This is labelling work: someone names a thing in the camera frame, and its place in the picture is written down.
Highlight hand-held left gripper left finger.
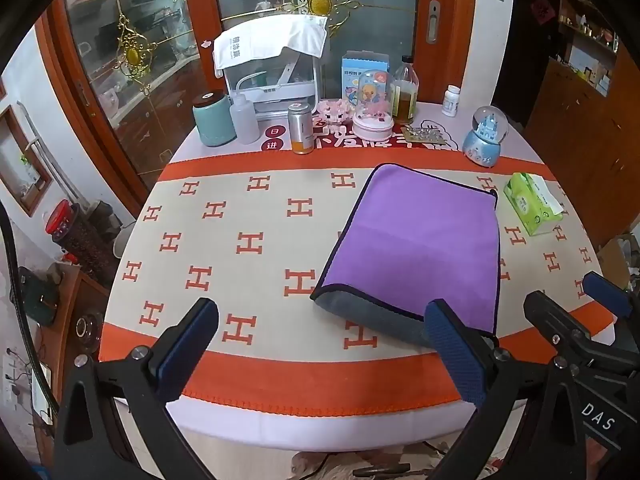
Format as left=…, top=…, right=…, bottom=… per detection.
left=52, top=297, right=221, bottom=480

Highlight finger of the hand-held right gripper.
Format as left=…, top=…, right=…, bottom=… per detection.
left=581, top=271, right=640, bottom=320
left=523, top=290, right=617, bottom=362

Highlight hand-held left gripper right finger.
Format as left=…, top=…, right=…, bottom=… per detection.
left=424, top=298, right=590, bottom=480

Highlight purple towel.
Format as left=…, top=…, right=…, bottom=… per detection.
left=310, top=163, right=501, bottom=353

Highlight cardboard box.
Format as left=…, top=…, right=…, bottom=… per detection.
left=597, top=235, right=635, bottom=287

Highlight round glass jar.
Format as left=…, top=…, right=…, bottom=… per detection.
left=74, top=310, right=104, bottom=352

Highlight green tissue pack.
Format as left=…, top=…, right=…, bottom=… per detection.
left=503, top=172, right=566, bottom=237

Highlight white power strip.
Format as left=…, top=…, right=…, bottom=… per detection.
left=30, top=360, right=57, bottom=423

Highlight dark green case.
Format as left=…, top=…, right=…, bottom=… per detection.
left=19, top=267, right=64, bottom=327

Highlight red lid jar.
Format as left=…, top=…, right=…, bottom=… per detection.
left=45, top=200, right=119, bottom=282

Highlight orange patterned blanket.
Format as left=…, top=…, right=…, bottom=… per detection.
left=97, top=152, right=618, bottom=407

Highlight wooden cabinet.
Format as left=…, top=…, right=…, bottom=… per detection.
left=524, top=0, right=640, bottom=242

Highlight blue castle snow globe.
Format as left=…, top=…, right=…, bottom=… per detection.
left=462, top=106, right=509, bottom=168

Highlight pill blister pack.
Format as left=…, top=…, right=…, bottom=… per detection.
left=401, top=126, right=446, bottom=147

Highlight teal canister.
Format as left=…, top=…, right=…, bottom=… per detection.
left=192, top=91, right=239, bottom=149

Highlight white squeeze bottle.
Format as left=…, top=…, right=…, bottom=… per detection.
left=229, top=74, right=269, bottom=145

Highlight white pill bottle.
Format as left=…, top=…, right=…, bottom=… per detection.
left=442, top=85, right=461, bottom=118

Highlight silver orange drink can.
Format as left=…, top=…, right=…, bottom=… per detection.
left=287, top=102, right=316, bottom=155

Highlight pink dome music box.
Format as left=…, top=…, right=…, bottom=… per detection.
left=351, top=70, right=394, bottom=142

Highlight glass oil bottle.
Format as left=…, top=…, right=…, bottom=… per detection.
left=391, top=56, right=420, bottom=126

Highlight white countertop appliance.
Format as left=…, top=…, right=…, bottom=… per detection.
left=222, top=50, right=324, bottom=121

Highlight blue carton box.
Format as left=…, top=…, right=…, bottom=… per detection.
left=341, top=51, right=390, bottom=107

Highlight white cloth cover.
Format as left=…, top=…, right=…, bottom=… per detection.
left=213, top=14, right=331, bottom=72

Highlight black cable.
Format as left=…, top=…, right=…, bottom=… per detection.
left=0, top=205, right=62, bottom=413

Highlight silver door handle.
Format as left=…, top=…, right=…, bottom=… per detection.
left=426, top=1, right=441, bottom=45

